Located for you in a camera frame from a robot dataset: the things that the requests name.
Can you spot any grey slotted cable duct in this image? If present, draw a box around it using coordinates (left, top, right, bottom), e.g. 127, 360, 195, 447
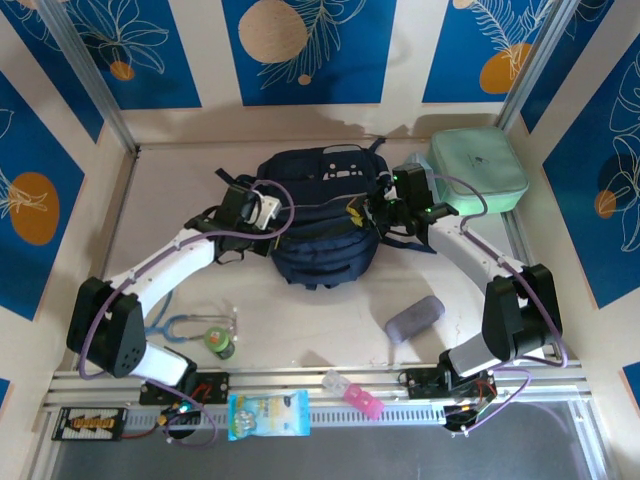
124, 403, 446, 426

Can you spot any mint green square case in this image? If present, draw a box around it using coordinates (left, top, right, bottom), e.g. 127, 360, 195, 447
429, 125, 530, 217

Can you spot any blue stethoscope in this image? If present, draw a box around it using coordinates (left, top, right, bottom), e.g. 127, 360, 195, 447
142, 292, 239, 346

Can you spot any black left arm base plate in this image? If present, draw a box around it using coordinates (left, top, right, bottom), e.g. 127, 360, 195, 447
138, 370, 231, 406

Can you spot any blue wet wipes packet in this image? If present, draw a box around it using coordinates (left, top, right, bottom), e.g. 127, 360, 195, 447
227, 389, 312, 442

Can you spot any navy blue backpack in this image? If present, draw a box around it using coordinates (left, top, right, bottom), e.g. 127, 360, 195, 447
214, 137, 439, 291

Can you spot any aluminium frame rail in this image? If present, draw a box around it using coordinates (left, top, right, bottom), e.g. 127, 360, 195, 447
42, 359, 591, 416

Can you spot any black orange power board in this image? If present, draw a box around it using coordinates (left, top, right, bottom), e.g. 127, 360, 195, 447
51, 407, 129, 442

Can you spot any pink pill box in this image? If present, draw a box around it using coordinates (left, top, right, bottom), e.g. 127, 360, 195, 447
342, 383, 386, 420

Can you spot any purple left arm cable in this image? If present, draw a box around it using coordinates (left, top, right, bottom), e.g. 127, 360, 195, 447
77, 179, 296, 449

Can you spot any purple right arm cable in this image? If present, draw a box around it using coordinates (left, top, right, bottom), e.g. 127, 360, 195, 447
429, 174, 569, 436

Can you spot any black controller board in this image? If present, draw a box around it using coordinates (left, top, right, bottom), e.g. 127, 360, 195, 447
442, 402, 494, 439

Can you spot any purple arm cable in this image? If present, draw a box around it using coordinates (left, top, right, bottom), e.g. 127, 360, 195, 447
429, 174, 569, 436
77, 179, 296, 449

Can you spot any aluminium corner post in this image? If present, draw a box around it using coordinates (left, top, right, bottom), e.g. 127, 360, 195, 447
494, 0, 584, 131
37, 0, 141, 156

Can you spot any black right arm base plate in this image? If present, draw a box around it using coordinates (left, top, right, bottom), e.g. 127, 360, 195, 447
405, 367, 499, 401

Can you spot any small green bottle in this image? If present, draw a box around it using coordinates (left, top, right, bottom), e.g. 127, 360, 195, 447
203, 325, 237, 361

